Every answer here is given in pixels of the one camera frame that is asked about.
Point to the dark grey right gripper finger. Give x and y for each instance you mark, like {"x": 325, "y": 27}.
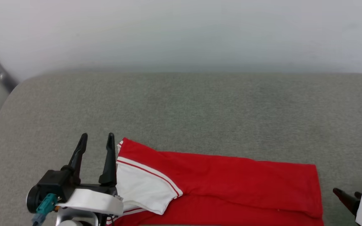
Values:
{"x": 346, "y": 199}

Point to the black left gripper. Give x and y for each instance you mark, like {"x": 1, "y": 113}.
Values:
{"x": 53, "y": 185}

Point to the red number 23 jersey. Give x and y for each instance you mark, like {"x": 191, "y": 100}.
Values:
{"x": 237, "y": 185}

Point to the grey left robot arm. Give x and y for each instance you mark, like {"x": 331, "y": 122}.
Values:
{"x": 77, "y": 218}

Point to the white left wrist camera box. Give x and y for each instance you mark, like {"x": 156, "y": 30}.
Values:
{"x": 93, "y": 201}

